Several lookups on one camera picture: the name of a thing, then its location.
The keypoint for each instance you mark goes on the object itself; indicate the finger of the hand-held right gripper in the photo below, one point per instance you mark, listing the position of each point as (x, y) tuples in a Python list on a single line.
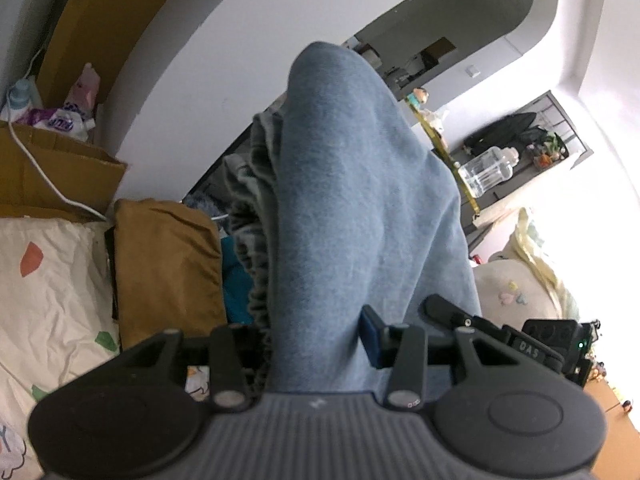
[(445, 307)]

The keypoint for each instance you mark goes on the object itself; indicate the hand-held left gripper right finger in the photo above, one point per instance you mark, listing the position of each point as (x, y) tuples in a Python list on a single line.
[(371, 342)]

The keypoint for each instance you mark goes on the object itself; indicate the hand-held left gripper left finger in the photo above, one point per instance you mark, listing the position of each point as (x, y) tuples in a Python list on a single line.
[(227, 360)]

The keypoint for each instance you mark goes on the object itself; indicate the light blue jeans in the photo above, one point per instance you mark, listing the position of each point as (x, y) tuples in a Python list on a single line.
[(350, 210)]

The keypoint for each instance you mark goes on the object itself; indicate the cream plush blanket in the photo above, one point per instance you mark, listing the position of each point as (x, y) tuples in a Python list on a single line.
[(515, 280)]

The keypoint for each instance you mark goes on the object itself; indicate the blue patterned blanket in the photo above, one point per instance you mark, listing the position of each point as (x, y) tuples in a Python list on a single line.
[(237, 285)]

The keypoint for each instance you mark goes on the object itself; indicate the folded brown garment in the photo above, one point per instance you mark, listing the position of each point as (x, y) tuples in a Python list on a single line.
[(170, 270)]

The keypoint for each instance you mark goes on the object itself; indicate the clear plastic bottle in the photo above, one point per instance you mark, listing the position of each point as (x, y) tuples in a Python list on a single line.
[(487, 172)]

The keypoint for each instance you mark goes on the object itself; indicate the folded black garment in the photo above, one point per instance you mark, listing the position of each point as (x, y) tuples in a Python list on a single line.
[(111, 270)]

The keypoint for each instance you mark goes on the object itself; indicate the round table with yellow rim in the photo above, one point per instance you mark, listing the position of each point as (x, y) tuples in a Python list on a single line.
[(442, 150)]

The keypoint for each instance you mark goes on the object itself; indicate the cream bear print bedsheet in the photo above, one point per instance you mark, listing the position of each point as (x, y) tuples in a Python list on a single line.
[(50, 285)]

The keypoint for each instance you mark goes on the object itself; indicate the flat cardboard sheet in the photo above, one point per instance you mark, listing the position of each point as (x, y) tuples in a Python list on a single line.
[(60, 175)]

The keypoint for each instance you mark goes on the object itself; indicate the purple white refill pouch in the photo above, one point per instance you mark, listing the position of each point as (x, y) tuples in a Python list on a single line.
[(60, 122)]

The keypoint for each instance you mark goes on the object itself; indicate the pink pouch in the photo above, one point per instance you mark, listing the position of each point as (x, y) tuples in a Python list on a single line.
[(82, 90)]

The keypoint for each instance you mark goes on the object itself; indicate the light blue bottle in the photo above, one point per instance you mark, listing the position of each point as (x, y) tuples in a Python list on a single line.
[(20, 100)]

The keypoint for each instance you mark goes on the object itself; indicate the tall cardboard box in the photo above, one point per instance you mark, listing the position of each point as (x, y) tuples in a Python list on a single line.
[(110, 25)]

